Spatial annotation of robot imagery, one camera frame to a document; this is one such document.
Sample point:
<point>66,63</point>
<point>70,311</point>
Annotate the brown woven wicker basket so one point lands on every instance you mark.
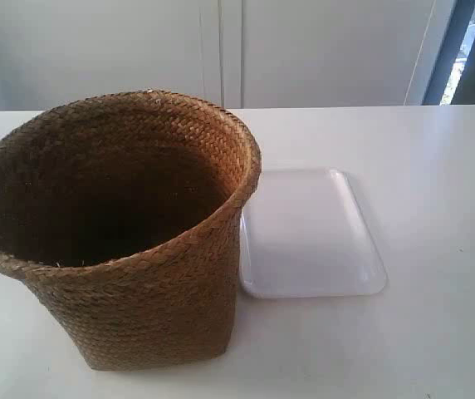
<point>121,214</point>

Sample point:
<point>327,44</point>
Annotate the white rectangular plastic tray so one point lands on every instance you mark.
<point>303,236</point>

